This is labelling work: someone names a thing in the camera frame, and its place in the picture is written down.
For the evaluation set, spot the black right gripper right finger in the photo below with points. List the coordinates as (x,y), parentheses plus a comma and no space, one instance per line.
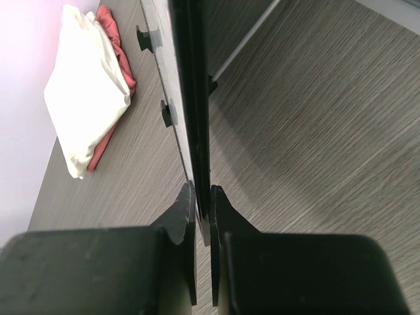
(223,218)

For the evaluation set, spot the folded white t shirt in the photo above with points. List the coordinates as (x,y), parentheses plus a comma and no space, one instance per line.
(82,98)

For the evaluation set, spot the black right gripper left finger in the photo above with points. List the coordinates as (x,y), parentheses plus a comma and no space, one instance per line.
(177,284)

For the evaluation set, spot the folded red t shirt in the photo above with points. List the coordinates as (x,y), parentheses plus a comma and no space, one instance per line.
(122,75)

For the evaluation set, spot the white dry-erase board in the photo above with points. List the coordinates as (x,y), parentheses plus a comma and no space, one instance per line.
(176,36)

